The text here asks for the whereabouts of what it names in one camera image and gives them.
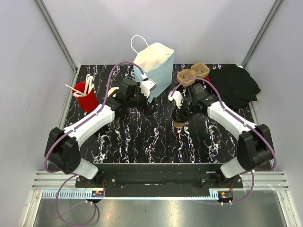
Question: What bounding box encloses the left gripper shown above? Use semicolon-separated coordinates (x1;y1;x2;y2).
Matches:
126;83;157;117

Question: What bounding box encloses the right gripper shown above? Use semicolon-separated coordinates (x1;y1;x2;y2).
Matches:
173;99;197;122

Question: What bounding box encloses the single black cup lid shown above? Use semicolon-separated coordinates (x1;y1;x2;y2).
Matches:
172;110;188;123

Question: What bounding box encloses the stack of paper cups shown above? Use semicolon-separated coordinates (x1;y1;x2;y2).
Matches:
107;87;119;97

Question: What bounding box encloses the stack of pulp cup carriers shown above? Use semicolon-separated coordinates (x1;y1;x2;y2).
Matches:
177;63;210;83

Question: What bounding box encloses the light blue paper bag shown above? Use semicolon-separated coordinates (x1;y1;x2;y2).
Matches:
130;35;174;102

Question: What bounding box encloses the single brown paper cup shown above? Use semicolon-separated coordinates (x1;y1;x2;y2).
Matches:
172;120;188;128

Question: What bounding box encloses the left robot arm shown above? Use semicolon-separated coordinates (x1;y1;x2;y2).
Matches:
45;79;156;187

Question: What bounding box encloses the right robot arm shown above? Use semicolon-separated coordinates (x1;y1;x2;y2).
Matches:
168;84;276;188

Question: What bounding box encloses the black cloth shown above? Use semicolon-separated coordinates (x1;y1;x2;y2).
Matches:
209;64;261;110

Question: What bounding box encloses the red cup with stirrers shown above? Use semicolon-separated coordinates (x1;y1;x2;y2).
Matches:
65;74;99;113

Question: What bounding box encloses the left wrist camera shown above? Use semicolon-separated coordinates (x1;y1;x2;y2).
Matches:
140;74;157;98

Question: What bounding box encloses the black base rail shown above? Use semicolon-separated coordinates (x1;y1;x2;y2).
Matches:
75;163;243;199

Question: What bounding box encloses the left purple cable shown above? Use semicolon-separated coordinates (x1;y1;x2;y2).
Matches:
44;61;147;225

